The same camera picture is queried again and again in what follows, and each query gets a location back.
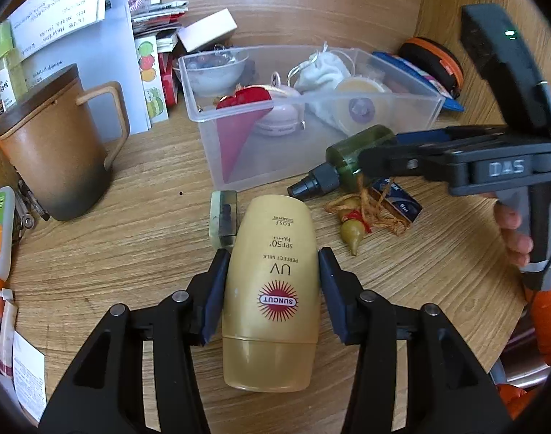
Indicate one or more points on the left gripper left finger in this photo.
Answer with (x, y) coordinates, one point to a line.
(102, 389)

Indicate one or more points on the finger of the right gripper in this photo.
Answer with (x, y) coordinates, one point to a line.
(428, 160)
(457, 135)

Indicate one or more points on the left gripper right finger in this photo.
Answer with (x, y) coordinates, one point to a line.
(448, 389)

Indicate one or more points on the green glass spray bottle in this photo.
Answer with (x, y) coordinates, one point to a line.
(341, 166)

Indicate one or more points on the yellow sunscreen bottle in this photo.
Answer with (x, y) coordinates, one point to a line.
(271, 310)

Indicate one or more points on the right hand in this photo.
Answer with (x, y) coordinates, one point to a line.
(518, 245)

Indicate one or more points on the blue foil packet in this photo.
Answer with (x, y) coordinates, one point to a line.
(396, 200)

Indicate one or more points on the black orange zip case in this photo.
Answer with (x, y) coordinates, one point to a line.
(436, 60)

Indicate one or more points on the beige tape roll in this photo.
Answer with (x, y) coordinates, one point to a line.
(363, 102)

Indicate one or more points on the pink round case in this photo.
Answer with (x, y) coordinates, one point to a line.
(282, 119)

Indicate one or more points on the clear plastic storage bin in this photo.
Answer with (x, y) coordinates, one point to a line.
(265, 159)

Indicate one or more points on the red velvet pouch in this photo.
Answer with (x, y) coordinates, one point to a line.
(233, 131)

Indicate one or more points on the small green eraser block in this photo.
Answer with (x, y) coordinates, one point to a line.
(223, 219)

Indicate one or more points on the white bowl of beads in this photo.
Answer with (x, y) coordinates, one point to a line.
(211, 73)

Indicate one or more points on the brown lidded mug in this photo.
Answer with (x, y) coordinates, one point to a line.
(51, 140)

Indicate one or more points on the white pink small box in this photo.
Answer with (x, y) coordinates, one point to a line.
(210, 30)

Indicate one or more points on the fruit sticker sheet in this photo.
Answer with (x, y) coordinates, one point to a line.
(150, 72)

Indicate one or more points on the stack of books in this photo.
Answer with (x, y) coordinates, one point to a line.
(161, 18)

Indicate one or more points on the green yellow tall bottle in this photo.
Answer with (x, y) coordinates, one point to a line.
(12, 80)

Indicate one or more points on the white drawstring pouch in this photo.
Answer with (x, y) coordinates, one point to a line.
(323, 70)

